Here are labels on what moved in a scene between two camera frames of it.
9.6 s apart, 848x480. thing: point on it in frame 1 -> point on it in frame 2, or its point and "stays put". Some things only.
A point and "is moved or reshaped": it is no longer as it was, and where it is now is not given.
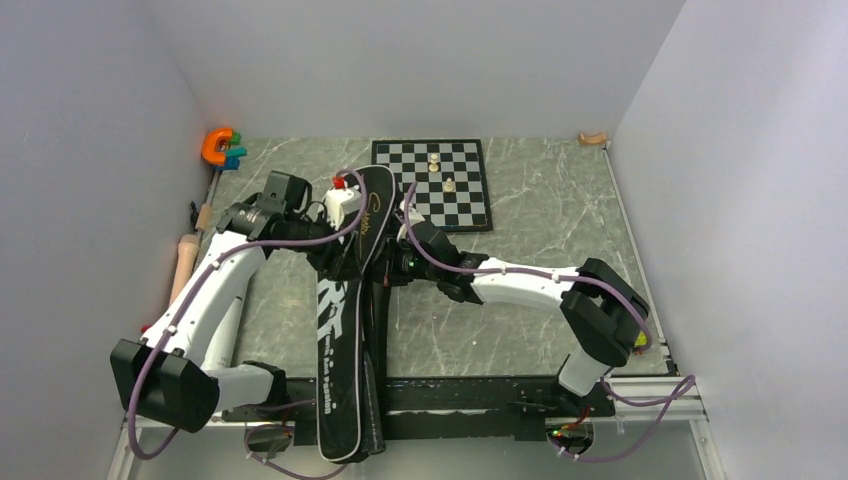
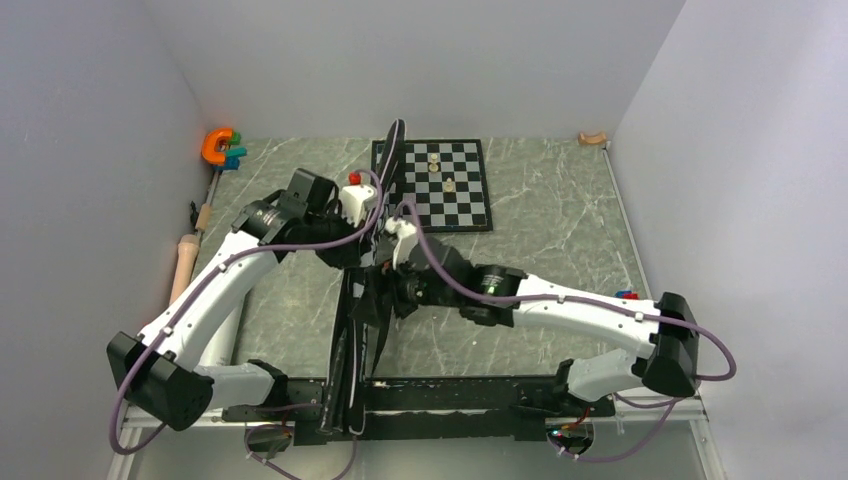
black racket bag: x=353 y=291 is moved or reshaped
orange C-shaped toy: x=209 y=153 stays put
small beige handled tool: x=204 y=219 stays put
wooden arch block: x=585 y=139 stays put
